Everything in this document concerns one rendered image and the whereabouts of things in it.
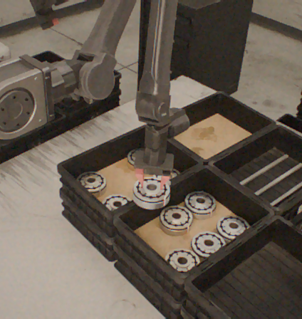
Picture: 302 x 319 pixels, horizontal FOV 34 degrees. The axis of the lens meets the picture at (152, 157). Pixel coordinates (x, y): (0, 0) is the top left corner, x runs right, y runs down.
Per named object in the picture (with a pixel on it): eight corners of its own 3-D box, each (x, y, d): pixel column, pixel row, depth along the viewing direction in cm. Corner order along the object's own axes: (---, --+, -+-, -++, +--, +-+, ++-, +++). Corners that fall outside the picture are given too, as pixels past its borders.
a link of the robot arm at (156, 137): (141, 122, 125) (157, 132, 122) (159, 113, 129) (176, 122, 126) (139, 144, 129) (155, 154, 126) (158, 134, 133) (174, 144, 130)
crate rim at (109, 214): (110, 221, 147) (110, 216, 145) (55, 170, 164) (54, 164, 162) (204, 169, 168) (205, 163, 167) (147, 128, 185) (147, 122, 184)
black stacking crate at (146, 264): (177, 307, 136) (181, 281, 129) (111, 243, 153) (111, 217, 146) (268, 240, 157) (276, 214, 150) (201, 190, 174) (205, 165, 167)
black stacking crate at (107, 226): (110, 243, 153) (110, 216, 146) (57, 191, 170) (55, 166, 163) (201, 189, 174) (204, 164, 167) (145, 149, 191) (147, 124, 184)
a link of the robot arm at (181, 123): (133, 100, 125) (157, 105, 120) (164, 86, 132) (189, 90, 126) (140, 143, 131) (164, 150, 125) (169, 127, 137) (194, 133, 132)
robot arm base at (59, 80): (23, 106, 105) (17, 55, 97) (54, 93, 110) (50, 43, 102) (48, 123, 100) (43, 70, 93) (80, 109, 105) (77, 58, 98)
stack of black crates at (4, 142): (11, 198, 262) (2, 147, 241) (-20, 171, 277) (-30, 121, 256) (70, 166, 285) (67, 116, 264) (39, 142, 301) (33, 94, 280)
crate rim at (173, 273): (181, 286, 130) (181, 280, 128) (110, 221, 147) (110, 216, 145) (275, 218, 151) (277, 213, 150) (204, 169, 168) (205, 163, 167)
